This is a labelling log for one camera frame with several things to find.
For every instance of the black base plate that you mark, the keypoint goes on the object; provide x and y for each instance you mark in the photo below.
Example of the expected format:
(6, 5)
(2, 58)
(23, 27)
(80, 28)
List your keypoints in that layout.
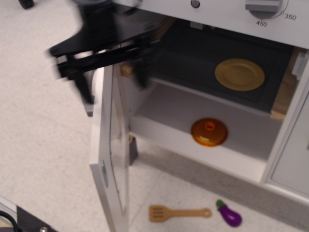
(29, 223)

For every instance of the yellow toy plate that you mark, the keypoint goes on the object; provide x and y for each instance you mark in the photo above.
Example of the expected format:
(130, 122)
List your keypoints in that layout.
(239, 74)

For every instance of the grey temperature knob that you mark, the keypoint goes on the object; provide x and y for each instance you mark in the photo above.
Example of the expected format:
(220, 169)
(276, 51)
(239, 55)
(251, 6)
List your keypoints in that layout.
(263, 9)

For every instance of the grey cabinet foot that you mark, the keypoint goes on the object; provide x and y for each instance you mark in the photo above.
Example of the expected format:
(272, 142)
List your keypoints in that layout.
(133, 150)

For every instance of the white toy kitchen cabinet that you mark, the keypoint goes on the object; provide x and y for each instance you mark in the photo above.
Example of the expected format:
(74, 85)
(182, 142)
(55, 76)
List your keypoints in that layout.
(164, 112)

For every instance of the black caster wheel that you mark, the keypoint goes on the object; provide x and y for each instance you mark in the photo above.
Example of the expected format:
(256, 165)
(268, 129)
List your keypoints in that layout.
(26, 4)

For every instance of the small grey round button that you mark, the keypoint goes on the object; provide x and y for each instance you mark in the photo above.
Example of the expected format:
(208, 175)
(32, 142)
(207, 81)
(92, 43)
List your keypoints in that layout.
(195, 3)

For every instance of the white cupboard door right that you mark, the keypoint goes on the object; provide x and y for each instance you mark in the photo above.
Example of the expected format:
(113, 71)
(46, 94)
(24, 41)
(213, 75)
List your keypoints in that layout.
(290, 170)

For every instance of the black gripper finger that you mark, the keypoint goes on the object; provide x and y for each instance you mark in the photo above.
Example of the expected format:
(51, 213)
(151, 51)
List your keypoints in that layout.
(142, 67)
(78, 77)

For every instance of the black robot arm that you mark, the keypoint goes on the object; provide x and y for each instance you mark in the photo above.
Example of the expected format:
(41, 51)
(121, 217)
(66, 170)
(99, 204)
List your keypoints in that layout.
(105, 38)

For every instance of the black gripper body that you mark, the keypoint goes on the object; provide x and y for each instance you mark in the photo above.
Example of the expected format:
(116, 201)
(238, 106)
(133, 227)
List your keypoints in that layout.
(110, 34)

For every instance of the wooden toy spatula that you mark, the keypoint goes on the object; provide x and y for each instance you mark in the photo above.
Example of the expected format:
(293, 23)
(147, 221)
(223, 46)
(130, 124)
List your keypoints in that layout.
(161, 213)

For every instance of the purple toy eggplant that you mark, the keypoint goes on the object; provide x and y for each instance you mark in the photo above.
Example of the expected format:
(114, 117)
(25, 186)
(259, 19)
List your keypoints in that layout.
(231, 217)

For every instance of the dark oven tray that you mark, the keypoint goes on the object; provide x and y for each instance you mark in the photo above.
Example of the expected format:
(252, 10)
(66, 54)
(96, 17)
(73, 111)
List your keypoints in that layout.
(189, 56)

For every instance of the white toy oven door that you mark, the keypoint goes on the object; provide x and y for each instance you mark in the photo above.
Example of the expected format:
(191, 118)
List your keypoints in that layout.
(109, 156)

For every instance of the orange toy pot lid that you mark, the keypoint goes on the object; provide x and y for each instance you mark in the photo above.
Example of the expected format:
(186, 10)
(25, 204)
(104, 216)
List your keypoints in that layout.
(209, 132)

